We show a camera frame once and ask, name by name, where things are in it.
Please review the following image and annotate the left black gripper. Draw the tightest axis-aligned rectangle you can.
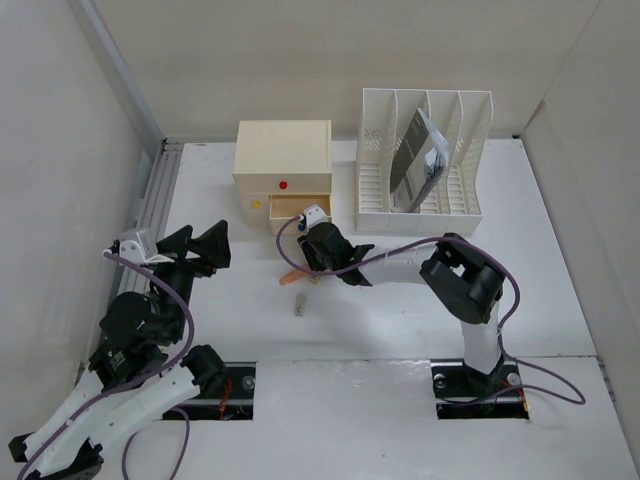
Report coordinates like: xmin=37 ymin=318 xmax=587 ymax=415
xmin=149 ymin=219 xmax=230 ymax=341

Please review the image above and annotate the cream drawer cabinet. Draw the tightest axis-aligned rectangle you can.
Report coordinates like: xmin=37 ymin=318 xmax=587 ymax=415
xmin=232 ymin=120 xmax=332 ymax=234

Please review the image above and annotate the grey setup guide booklet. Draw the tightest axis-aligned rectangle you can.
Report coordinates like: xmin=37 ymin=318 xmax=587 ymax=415
xmin=389 ymin=108 xmax=450 ymax=213

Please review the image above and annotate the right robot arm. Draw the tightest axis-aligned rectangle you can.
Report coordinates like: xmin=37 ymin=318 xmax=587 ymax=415
xmin=297 ymin=222 xmax=505 ymax=394

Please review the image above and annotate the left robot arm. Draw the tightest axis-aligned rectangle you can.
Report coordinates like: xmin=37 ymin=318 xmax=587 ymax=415
xmin=8 ymin=220 xmax=231 ymax=479

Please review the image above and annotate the orange translucent case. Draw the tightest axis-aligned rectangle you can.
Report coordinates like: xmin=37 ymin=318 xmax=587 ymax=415
xmin=279 ymin=270 xmax=308 ymax=286

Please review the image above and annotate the white plastic strip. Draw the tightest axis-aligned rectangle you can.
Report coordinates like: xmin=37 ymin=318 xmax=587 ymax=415
xmin=294 ymin=293 xmax=307 ymax=317

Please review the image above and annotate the white file organizer rack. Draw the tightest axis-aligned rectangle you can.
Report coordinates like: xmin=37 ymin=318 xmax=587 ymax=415
xmin=355 ymin=88 xmax=493 ymax=236

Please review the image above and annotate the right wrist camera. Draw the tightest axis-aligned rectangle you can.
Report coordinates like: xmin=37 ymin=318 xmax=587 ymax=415
xmin=303 ymin=204 xmax=328 ymax=230

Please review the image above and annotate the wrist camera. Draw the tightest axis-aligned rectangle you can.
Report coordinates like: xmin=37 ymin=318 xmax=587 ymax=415
xmin=106 ymin=228 xmax=158 ymax=265
xmin=303 ymin=204 xmax=328 ymax=230

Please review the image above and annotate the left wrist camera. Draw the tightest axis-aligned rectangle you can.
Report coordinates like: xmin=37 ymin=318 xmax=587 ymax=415
xmin=106 ymin=228 xmax=158 ymax=265

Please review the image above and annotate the aluminium frame rail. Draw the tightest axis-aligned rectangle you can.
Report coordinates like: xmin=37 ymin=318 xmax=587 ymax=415
xmin=74 ymin=0 xmax=181 ymax=361

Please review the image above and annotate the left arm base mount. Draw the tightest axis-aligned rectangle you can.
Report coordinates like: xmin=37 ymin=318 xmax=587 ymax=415
xmin=177 ymin=362 xmax=257 ymax=421

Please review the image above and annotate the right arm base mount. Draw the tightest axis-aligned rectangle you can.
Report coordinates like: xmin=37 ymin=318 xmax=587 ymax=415
xmin=430 ymin=359 xmax=529 ymax=420

